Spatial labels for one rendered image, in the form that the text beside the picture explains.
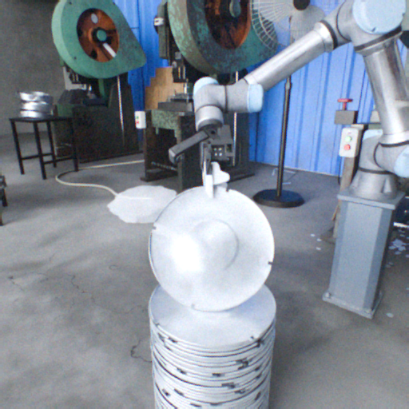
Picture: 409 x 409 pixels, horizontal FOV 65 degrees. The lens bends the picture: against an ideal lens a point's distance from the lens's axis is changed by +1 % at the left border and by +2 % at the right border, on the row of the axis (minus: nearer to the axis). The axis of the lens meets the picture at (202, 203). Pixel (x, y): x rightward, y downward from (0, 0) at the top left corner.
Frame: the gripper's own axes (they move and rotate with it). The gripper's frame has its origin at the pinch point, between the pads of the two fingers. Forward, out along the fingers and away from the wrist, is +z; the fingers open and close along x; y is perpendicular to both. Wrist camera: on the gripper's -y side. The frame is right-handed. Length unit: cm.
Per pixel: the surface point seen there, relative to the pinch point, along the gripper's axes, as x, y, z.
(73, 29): 152, -101, -262
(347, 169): 67, 81, -45
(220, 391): 5.3, -0.4, 41.9
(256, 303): 6.7, 9.7, 25.3
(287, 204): 136, 74, -58
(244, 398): 8.3, 4.8, 43.7
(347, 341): 46, 49, 34
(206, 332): 0.9, -2.7, 31.0
